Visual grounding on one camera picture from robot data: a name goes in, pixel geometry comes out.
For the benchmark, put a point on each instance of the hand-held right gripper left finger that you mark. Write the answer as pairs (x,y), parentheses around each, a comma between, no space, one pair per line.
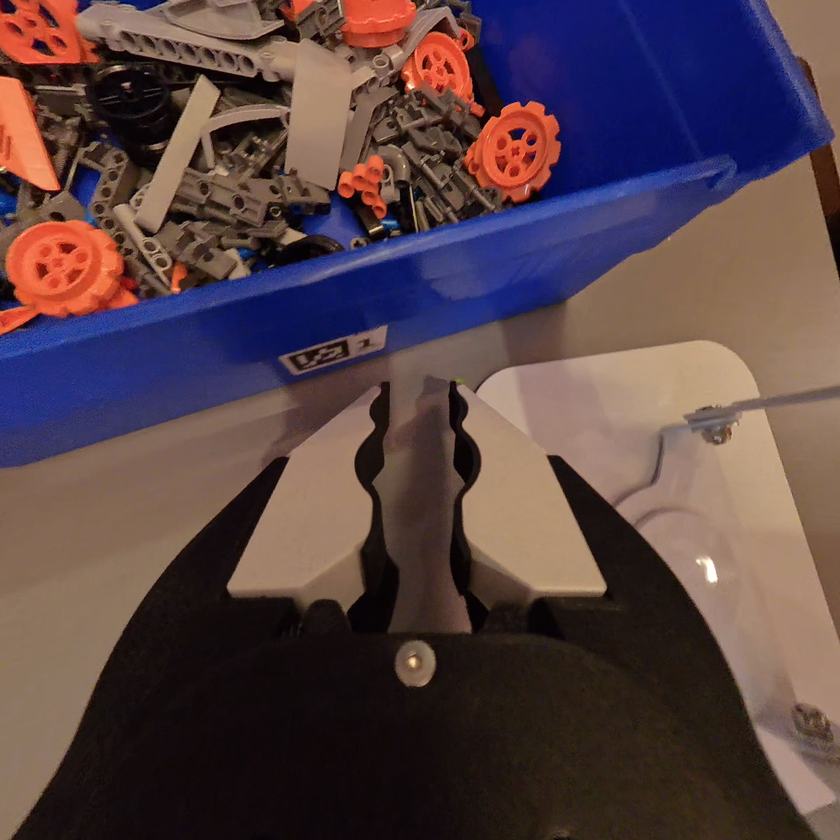
(302,525)

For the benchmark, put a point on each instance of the white stand with base plate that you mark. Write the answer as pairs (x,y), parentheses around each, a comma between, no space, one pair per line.
(590,407)

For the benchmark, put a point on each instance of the blue plastic bin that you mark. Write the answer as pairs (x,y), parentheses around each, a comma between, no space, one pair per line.
(590,229)

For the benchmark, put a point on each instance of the dark wooden table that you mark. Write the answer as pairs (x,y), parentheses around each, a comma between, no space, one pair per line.
(823,164)

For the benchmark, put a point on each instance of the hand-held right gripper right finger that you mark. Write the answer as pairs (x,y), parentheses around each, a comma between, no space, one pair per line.
(531,525)

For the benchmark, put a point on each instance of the pile of toy brick parts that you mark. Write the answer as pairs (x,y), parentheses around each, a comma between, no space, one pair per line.
(262,164)

